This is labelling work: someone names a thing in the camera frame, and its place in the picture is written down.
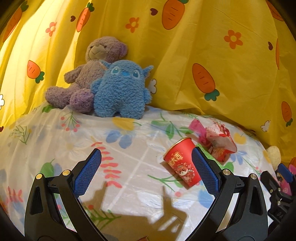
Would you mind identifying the blue plush toy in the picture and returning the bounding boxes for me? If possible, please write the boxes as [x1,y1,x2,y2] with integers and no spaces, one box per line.
[90,60,154,120]

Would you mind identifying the pink plastic bag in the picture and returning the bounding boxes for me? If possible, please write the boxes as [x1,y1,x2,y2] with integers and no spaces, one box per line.
[188,119,208,146]

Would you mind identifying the pink plastic bucket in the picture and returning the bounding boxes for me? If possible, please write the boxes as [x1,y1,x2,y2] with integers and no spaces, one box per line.
[281,179,296,196]

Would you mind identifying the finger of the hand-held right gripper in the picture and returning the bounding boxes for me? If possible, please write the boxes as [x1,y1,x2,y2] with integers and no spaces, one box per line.
[276,163,296,186]
[261,171,281,197]

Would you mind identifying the beige round plush ball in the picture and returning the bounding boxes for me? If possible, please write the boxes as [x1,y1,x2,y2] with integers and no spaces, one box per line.
[266,146,281,171]

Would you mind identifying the red paper cup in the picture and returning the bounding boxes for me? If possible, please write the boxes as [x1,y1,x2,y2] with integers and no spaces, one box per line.
[163,137,201,188]

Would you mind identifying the white floral sheet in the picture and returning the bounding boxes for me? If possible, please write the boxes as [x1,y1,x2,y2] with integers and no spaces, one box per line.
[0,102,278,241]

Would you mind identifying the red snack wrapper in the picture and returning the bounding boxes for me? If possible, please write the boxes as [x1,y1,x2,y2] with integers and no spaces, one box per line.
[205,123,237,163]

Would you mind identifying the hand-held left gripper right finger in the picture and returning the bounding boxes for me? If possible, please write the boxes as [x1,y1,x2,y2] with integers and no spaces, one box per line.
[185,146,269,241]

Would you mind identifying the purple teddy bear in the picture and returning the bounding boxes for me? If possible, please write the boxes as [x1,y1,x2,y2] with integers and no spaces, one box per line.
[45,36,128,114]

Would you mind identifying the yellow carrot print curtain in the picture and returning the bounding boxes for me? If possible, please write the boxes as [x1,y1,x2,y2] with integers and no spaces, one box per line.
[0,0,296,167]

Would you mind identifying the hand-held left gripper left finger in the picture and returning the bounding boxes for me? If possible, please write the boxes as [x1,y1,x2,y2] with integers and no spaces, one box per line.
[24,148,109,241]

